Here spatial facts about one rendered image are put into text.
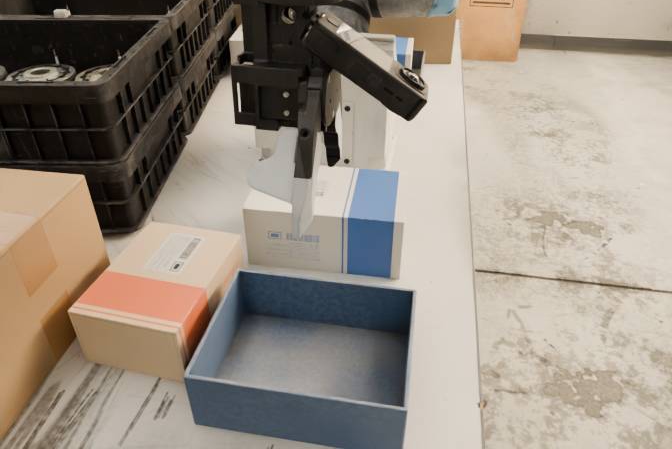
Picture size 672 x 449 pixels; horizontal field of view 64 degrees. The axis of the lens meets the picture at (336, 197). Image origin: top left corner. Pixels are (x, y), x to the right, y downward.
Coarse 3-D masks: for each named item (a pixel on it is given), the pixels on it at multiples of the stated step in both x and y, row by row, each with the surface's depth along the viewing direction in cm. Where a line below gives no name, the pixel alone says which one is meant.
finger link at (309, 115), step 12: (312, 96) 43; (300, 108) 43; (312, 108) 43; (300, 120) 43; (312, 120) 43; (300, 132) 43; (312, 132) 43; (300, 144) 43; (312, 144) 43; (300, 156) 44; (312, 156) 43; (300, 168) 44; (312, 168) 44
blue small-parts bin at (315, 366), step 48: (240, 288) 61; (288, 288) 60; (336, 288) 58; (384, 288) 57; (240, 336) 60; (288, 336) 60; (336, 336) 60; (384, 336) 60; (192, 384) 48; (240, 384) 47; (288, 384) 55; (336, 384) 55; (384, 384) 55; (288, 432) 49; (336, 432) 48; (384, 432) 47
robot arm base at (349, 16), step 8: (344, 0) 86; (320, 8) 86; (328, 8) 86; (336, 8) 86; (344, 8) 86; (352, 8) 86; (360, 8) 87; (336, 16) 85; (344, 16) 85; (352, 16) 86; (360, 16) 87; (368, 16) 89; (352, 24) 85; (360, 24) 87; (368, 24) 90; (360, 32) 86; (368, 32) 89
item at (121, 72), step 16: (160, 32) 83; (144, 48) 76; (128, 64) 70; (144, 64) 76; (96, 80) 64; (112, 80) 65; (128, 80) 70; (0, 96) 64; (16, 96) 64; (32, 96) 64; (48, 96) 64; (64, 96) 64; (80, 96) 64; (96, 96) 64; (112, 96) 66
